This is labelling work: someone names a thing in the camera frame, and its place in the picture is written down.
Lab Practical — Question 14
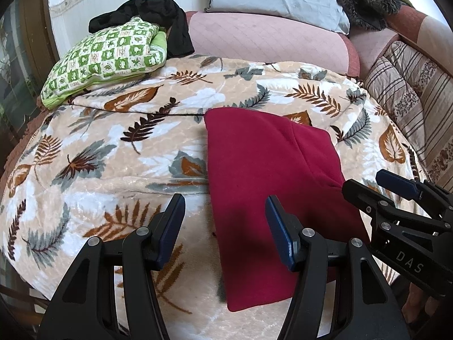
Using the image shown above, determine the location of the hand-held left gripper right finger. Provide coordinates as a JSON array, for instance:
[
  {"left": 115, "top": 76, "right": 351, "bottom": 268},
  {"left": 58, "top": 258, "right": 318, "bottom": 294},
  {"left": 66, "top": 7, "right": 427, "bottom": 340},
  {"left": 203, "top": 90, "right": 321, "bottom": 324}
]
[{"left": 265, "top": 195, "right": 411, "bottom": 340}]

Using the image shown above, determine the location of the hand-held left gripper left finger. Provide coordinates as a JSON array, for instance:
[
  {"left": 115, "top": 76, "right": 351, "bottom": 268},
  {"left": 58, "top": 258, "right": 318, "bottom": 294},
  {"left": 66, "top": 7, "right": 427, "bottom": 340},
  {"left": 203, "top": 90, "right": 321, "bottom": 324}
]
[{"left": 37, "top": 193, "right": 186, "bottom": 340}]

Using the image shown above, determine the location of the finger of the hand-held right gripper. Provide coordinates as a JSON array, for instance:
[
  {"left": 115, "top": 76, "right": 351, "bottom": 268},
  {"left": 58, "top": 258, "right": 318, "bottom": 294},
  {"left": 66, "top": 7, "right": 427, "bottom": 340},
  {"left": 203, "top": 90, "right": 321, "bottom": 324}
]
[
  {"left": 376, "top": 169, "right": 453, "bottom": 217},
  {"left": 341, "top": 179, "right": 446, "bottom": 230}
]

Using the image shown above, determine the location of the dark red garment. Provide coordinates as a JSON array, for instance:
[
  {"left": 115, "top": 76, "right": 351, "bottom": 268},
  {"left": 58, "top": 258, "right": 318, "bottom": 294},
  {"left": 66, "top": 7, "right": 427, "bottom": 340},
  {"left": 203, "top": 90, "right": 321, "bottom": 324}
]
[{"left": 204, "top": 108, "right": 370, "bottom": 312}]

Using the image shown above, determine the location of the person's right hand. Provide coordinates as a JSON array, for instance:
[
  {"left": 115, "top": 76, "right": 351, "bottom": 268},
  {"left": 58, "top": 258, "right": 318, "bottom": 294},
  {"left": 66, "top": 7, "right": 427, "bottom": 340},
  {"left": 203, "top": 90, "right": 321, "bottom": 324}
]
[{"left": 401, "top": 279, "right": 439, "bottom": 324}]

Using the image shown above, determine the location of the leaf printed blanket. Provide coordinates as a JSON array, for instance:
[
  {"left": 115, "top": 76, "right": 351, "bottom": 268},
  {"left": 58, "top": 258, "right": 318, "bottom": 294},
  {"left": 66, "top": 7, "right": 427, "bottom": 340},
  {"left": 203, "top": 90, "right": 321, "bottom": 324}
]
[{"left": 0, "top": 55, "right": 430, "bottom": 340}]

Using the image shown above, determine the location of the striped floral cushion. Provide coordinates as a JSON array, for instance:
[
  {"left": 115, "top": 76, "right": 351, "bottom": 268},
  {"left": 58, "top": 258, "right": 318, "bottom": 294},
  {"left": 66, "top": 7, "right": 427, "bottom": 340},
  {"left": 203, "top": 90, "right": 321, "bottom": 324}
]
[{"left": 364, "top": 41, "right": 453, "bottom": 192}]

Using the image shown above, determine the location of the pink patchwork sofa backrest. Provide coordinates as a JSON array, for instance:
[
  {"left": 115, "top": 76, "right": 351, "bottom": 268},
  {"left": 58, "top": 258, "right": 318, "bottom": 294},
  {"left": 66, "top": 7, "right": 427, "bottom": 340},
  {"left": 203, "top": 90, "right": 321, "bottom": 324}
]
[{"left": 349, "top": 5, "right": 453, "bottom": 71}]

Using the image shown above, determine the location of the pink quilted cushion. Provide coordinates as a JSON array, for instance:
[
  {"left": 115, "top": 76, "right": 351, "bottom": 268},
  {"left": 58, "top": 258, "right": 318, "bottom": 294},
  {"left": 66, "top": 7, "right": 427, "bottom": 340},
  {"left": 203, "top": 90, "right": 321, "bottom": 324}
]
[{"left": 186, "top": 10, "right": 361, "bottom": 78}]

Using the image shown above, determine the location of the green patterned pillow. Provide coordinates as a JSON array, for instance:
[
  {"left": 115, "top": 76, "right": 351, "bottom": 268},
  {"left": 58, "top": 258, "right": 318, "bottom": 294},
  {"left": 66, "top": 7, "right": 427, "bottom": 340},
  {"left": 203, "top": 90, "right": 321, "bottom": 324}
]
[{"left": 40, "top": 16, "right": 168, "bottom": 110}]

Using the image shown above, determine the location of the fur trimmed jacket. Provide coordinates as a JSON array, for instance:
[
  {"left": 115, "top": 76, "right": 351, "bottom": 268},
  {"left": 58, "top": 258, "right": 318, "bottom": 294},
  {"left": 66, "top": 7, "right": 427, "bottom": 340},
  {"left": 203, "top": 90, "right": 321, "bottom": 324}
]
[{"left": 336, "top": 0, "right": 414, "bottom": 31}]

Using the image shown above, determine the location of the black garment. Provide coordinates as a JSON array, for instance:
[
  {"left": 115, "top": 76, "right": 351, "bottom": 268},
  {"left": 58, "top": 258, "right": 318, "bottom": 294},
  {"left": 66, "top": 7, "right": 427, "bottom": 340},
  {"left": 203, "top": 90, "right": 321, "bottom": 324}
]
[{"left": 88, "top": 0, "right": 195, "bottom": 59}]

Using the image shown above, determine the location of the wooden glass door cabinet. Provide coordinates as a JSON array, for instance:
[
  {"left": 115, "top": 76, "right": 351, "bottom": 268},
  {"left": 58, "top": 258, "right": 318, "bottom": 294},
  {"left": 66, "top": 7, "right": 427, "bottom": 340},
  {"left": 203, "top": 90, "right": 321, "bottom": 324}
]
[{"left": 0, "top": 0, "right": 57, "bottom": 142}]

